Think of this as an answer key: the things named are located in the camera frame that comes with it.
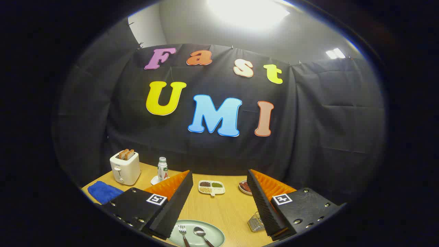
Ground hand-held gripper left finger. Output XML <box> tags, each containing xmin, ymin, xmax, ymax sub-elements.
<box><xmin>102</xmin><ymin>170</ymin><xmax>194</xmax><ymax>240</ymax></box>

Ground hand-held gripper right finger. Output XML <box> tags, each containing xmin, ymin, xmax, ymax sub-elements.
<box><xmin>246</xmin><ymin>169</ymin><xmax>347</xmax><ymax>242</ymax></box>

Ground fork with wooden handle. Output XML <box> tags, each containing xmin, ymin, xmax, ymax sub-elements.
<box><xmin>177</xmin><ymin>224</ymin><xmax>190</xmax><ymax>247</ymax></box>

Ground spoon with wooden handle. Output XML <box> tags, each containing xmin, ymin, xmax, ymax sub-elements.
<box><xmin>193</xmin><ymin>226</ymin><xmax>215</xmax><ymax>247</ymax></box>

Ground white plate of food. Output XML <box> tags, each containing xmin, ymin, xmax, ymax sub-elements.
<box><xmin>239</xmin><ymin>180</ymin><xmax>253</xmax><ymax>196</ymax></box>

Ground white bottle with green cap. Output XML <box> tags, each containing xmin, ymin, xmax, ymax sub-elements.
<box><xmin>157</xmin><ymin>157</ymin><xmax>168</xmax><ymax>182</ymax></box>

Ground white divided dish of beans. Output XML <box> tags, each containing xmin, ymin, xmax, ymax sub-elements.
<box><xmin>198</xmin><ymin>180</ymin><xmax>226</xmax><ymax>197</ymax></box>

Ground pale green plate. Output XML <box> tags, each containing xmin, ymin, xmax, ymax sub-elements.
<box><xmin>168</xmin><ymin>220</ymin><xmax>226</xmax><ymax>247</ymax></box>

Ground white toaster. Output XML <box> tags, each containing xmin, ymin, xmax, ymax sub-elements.
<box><xmin>109</xmin><ymin>151</ymin><xmax>142</xmax><ymax>186</ymax></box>

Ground blue cloth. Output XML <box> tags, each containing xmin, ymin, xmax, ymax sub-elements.
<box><xmin>87</xmin><ymin>181</ymin><xmax>124</xmax><ymax>205</ymax></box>

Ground small ceiling light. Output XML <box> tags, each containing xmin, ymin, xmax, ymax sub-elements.
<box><xmin>325</xmin><ymin>48</ymin><xmax>346</xmax><ymax>59</ymax></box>

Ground large ceiling light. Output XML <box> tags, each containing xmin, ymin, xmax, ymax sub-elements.
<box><xmin>206</xmin><ymin>0</ymin><xmax>290</xmax><ymax>31</ymax></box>

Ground metal wire basket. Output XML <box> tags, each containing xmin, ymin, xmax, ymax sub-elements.
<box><xmin>247</xmin><ymin>212</ymin><xmax>265</xmax><ymax>233</ymax></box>

